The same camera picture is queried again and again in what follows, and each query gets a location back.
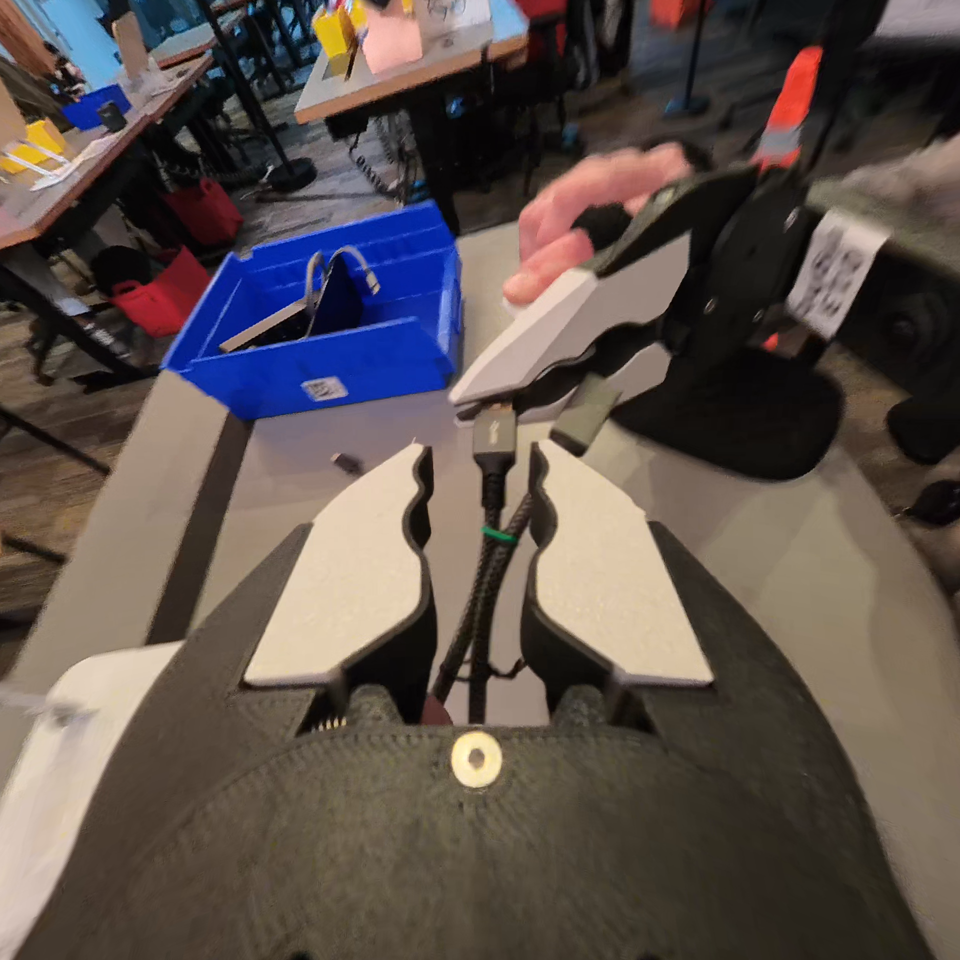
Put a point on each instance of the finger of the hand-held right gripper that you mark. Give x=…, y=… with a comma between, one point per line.
x=623, y=375
x=570, y=323

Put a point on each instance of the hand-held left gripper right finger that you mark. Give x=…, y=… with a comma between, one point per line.
x=623, y=600

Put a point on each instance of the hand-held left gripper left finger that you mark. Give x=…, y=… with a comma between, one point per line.
x=338, y=600

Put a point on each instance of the white object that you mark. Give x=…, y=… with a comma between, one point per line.
x=585, y=413

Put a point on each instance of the blue storage bin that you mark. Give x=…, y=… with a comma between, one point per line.
x=375, y=360

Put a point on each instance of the black usb hub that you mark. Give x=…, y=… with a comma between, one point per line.
x=270, y=326

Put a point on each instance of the person's right hand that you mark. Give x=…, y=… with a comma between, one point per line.
x=555, y=210

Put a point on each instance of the black mesh pad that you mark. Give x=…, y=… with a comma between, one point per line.
x=750, y=428

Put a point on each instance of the orange traffic cone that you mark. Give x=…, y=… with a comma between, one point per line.
x=788, y=113

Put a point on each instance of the grey display table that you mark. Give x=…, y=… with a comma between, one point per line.
x=420, y=68

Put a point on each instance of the pink mannequin head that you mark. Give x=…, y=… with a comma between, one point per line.
x=393, y=45

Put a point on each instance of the red storage bin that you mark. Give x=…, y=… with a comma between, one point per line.
x=165, y=300
x=203, y=213

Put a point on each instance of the yellow storage bin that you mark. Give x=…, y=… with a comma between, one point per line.
x=33, y=147
x=338, y=38

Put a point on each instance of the grey work table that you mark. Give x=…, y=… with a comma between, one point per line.
x=90, y=165

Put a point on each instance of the small blue tray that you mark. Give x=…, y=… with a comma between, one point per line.
x=98, y=108

